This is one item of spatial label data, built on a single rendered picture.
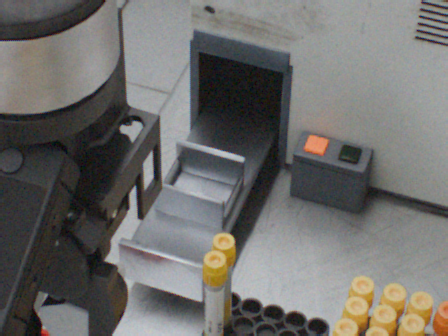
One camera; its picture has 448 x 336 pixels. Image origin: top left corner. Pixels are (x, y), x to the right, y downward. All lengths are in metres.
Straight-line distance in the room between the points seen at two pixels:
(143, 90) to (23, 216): 1.88
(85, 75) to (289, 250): 0.51
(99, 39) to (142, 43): 2.01
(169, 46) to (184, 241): 1.58
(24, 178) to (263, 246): 0.48
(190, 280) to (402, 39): 0.23
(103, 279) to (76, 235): 0.03
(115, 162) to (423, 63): 0.40
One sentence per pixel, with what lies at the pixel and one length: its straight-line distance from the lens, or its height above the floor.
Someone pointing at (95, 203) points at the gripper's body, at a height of 1.22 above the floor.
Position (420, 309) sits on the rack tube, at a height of 0.99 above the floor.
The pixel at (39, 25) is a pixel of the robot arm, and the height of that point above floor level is 1.33.
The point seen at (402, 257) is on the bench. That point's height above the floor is 0.88.
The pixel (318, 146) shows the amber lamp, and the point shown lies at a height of 0.93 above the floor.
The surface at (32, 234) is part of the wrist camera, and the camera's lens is 0.50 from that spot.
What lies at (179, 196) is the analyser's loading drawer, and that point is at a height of 0.94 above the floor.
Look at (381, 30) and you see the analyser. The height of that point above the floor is 1.05.
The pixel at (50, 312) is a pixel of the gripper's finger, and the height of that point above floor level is 1.15.
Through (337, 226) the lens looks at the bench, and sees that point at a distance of 0.98.
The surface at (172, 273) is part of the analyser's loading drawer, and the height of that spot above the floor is 0.92.
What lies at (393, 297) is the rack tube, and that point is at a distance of 0.79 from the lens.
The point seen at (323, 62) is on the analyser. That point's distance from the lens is 0.93.
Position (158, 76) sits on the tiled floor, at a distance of 2.40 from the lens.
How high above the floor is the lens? 1.61
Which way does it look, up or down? 45 degrees down
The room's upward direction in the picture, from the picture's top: 2 degrees clockwise
